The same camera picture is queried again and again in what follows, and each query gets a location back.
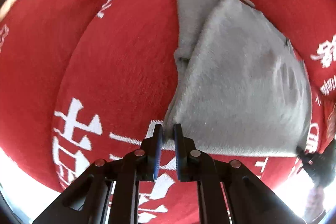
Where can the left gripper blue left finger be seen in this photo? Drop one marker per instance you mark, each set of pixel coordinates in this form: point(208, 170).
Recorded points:
point(107, 192)

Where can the grey knit sweater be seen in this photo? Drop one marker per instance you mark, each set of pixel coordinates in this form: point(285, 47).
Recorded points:
point(241, 90)

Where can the person right hand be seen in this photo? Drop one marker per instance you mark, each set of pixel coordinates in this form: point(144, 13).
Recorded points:
point(314, 211)

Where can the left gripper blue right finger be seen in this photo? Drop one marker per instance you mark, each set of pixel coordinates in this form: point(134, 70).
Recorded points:
point(228, 192)

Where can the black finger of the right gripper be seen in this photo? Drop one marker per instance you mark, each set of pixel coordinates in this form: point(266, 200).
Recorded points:
point(306, 158)

